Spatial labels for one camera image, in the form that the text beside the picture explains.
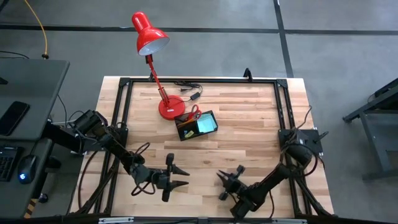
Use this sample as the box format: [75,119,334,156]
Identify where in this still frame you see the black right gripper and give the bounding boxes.
[216,165,249,200]

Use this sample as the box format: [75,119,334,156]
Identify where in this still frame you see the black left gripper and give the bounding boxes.
[133,152,190,202]

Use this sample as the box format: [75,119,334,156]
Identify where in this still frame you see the black mesh desk organizer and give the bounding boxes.
[173,109,219,142]

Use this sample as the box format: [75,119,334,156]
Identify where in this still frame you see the teal sticky note pad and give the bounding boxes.
[197,113,218,133]

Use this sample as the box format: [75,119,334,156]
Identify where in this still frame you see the red-handled scissors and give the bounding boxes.
[185,104,202,122]

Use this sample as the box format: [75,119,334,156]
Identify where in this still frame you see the red desk lamp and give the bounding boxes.
[131,11,187,121]

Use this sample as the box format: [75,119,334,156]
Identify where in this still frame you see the yellow black hazard strip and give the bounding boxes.
[24,198,40,218]

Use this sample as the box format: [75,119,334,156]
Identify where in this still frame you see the black computer mouse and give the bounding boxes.
[17,154,38,185]

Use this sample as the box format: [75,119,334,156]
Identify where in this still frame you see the black metal cart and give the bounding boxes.
[341,77,398,181]

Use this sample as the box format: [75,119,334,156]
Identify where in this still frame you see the black keyboard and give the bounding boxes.
[0,146,19,182]

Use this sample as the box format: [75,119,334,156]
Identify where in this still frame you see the black smartphone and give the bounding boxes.
[0,101,31,137]

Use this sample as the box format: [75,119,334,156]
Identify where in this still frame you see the grey side desk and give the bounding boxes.
[0,58,85,218]

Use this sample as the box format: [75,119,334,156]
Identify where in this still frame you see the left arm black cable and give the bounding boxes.
[130,142,156,197]

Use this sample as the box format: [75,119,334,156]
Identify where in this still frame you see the silver metal bracket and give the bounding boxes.
[272,218,307,224]
[98,217,134,224]

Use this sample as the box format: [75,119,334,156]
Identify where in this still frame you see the black aluminium table frame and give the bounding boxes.
[67,76,335,218]

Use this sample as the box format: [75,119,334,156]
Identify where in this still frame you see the yellow hanging cable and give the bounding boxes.
[24,0,50,60]

